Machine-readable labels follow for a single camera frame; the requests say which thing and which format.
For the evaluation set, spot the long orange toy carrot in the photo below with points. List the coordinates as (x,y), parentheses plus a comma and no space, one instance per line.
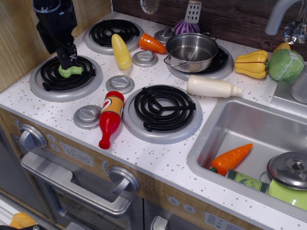
(230,159)

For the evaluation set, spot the right oven dial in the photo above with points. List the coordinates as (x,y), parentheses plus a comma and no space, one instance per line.
(122,180)

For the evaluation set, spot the short orange toy carrot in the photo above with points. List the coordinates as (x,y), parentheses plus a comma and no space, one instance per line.
(150,43)

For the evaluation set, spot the yellow toy corn cob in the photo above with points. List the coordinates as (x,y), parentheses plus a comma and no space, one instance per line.
(121,52)

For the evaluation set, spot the silver oven door handle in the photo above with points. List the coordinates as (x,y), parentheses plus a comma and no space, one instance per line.
(61,178)

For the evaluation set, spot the small yellow toy vegetable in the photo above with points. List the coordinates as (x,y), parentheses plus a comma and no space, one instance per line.
(282,46)

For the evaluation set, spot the green toy cabbage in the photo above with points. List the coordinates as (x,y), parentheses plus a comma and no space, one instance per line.
(285,65)

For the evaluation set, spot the purple toy onion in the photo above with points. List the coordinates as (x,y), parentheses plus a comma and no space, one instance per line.
(183,27)

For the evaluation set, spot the steel pot with handles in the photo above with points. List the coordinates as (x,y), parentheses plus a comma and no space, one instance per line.
(191,52)

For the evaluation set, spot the back left stove burner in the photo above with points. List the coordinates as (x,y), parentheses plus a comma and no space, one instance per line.
(98,37)

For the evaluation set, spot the hanging metal spoons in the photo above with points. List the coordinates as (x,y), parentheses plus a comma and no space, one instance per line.
(296,31)

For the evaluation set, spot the light green plate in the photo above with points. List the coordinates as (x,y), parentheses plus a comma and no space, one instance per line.
(291,196)

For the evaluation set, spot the back right stove burner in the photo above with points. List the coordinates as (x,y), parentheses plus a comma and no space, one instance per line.
(220,68)

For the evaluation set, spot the silver stovetop knob middle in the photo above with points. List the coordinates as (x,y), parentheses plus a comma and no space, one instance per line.
(145,59)

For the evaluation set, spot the yellow toy bell pepper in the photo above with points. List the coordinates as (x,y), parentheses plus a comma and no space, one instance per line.
(253,64)

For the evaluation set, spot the silver stovetop knob front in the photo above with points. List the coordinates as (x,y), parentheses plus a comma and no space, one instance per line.
(87,117)

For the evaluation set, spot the oven dial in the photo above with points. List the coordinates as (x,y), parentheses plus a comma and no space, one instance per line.
(31,138)
(122,180)

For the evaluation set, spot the orange object on floor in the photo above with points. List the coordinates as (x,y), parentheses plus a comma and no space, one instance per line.
(22,220)

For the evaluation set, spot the green labelled toy can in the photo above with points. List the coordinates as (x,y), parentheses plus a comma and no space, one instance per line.
(248,181)

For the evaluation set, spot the silver sink basin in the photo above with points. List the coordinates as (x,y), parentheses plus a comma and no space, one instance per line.
(237,122)

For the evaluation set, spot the stove burner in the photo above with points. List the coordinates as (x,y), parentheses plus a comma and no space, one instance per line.
(162,114)
(220,68)
(98,37)
(47,83)

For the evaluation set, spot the front left stove burner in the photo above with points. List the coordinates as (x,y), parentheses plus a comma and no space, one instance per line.
(47,83)

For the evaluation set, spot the hanging slotted spatula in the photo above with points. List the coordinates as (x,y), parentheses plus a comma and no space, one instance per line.
(193,12)

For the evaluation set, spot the steel pot lid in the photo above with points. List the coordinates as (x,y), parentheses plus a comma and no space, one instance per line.
(289,169)

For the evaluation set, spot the silver stovetop knob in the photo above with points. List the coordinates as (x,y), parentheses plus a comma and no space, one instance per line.
(121,83)
(87,117)
(164,35)
(145,59)

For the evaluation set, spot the silver stovetop knob lower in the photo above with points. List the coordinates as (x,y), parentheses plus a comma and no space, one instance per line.
(121,83)

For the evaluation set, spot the green toy broccoli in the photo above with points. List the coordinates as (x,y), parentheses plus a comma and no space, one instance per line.
(74,70)

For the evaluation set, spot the cream toy bottle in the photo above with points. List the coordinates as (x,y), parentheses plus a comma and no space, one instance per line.
(203,86)

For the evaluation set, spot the left oven dial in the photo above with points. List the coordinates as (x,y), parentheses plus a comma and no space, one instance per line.
(31,138)

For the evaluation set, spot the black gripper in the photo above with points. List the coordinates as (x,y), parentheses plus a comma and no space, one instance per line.
(56,33)

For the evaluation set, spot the front right stove burner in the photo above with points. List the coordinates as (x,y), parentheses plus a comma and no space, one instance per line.
(162,114)

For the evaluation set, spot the hanging perforated skimmer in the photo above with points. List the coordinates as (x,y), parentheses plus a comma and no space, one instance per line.
(150,6)

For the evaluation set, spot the silver stovetop knob back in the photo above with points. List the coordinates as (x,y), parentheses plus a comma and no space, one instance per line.
(164,35)

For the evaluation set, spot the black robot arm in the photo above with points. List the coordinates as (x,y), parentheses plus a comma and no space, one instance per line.
(54,7)

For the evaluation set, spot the silver faucet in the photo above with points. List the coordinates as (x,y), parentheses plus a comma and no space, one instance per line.
(277,14)

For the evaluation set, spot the red toy ketchup bottle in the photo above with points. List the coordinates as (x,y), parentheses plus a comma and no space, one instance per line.
(110,117)

